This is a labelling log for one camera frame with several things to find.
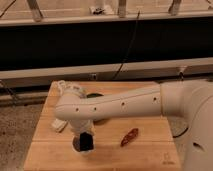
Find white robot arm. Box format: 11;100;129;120
55;80;213;171

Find green ceramic bowl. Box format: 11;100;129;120
86;93;103;98

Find white tube with cap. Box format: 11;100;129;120
57;80;67;95

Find black cable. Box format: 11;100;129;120
172;126;189;139

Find metal frame rail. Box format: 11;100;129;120
0;57;213;88

